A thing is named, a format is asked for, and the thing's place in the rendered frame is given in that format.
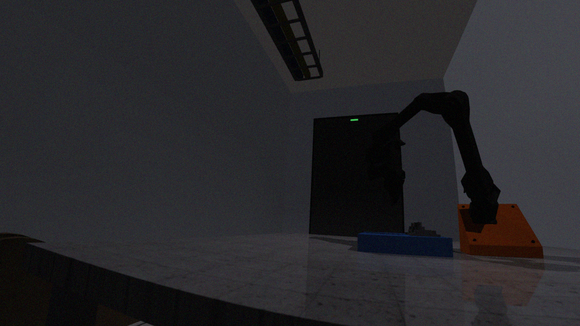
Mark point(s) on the blue flat deck plate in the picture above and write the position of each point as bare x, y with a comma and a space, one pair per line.
422, 243

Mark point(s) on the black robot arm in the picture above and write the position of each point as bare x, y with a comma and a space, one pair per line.
454, 108

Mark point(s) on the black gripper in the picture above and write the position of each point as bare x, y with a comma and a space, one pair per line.
393, 178

